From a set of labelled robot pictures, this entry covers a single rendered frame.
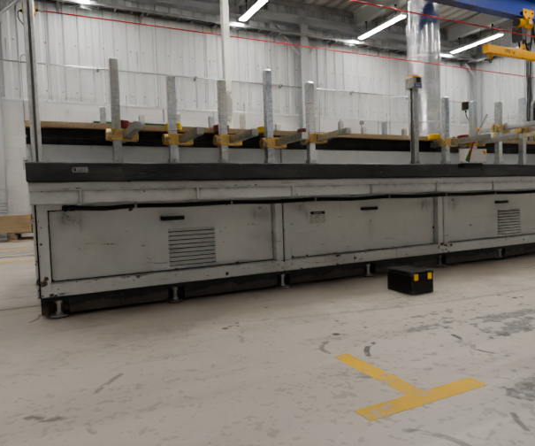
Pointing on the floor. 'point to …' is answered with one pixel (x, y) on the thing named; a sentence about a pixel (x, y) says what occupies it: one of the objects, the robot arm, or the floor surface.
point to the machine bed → (269, 226)
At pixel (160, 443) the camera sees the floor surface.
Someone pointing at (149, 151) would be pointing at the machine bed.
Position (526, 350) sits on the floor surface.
